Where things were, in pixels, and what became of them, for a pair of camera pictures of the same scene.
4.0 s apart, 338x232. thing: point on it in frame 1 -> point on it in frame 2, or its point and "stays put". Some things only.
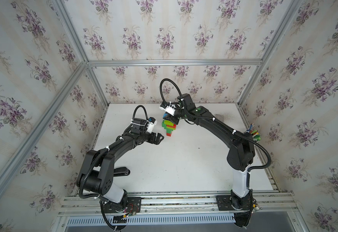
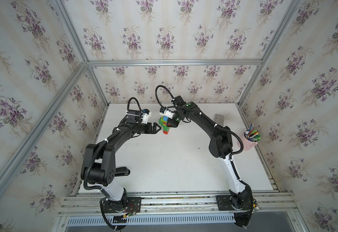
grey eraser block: [220, 117] stays put
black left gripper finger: [158, 138] -> [154, 130]
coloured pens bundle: [255, 134] stays put
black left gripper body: [149, 137] -> [145, 128]
